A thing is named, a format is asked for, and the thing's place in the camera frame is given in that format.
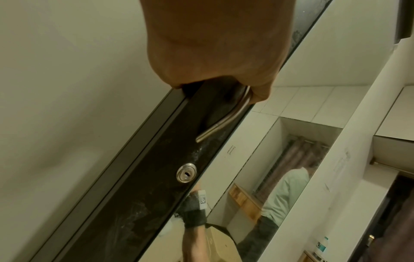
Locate person's left hand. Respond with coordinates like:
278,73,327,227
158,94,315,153
139,0,297,104

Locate silver lever door handle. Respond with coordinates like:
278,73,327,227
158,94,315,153
195,84,253,143

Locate round silver lock cylinder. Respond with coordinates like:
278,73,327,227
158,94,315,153
176,163,197,183

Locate dark framed glass door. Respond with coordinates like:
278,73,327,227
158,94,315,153
31,0,334,262

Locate white bottle blue label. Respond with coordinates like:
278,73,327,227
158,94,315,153
313,236,329,259

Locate dark wooden door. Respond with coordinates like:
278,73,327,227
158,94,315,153
348,174,414,262

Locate frameless wall mirror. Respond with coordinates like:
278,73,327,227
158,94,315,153
233,116,344,229

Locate cream wall cabinet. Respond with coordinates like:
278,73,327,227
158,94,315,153
371,86,414,180

